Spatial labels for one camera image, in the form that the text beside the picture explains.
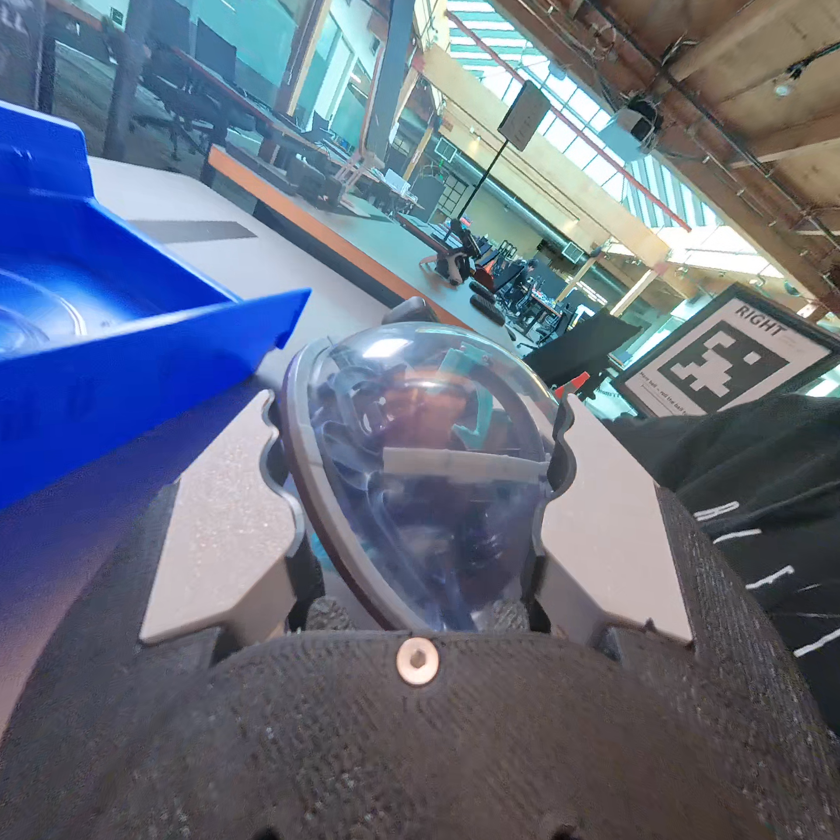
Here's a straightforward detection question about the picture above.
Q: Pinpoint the black office chair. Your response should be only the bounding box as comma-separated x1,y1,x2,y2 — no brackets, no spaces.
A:
525,313,644,392

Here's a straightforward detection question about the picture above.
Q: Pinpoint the clear plastic maze ball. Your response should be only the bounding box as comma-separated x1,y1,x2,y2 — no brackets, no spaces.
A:
280,326,565,634

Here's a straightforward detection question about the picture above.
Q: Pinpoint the black backpack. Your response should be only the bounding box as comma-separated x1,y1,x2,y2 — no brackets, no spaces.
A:
683,486,840,729

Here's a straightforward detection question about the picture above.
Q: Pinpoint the spare hand-held gripper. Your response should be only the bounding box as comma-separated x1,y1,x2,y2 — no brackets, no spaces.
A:
423,217,493,287

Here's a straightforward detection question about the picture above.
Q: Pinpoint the clear plastic ball stand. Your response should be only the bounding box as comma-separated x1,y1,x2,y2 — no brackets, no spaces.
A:
0,269,93,355

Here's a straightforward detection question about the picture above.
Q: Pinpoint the black sign stand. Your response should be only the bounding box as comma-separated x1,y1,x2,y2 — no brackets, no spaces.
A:
460,79,552,231

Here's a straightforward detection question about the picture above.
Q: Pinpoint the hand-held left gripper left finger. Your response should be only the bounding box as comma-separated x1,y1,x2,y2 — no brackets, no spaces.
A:
138,392,316,644

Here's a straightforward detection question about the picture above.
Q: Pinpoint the black-framed marker sign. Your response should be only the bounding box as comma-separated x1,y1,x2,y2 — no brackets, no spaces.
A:
615,283,840,421

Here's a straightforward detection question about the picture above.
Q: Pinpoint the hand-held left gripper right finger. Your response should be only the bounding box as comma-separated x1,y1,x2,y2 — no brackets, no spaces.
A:
525,392,694,644

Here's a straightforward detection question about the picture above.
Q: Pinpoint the long pale desk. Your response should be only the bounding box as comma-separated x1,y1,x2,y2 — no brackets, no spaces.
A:
208,145,526,349

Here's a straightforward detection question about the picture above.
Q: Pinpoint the blue plastic bin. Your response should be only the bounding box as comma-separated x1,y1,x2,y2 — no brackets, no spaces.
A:
0,103,313,513

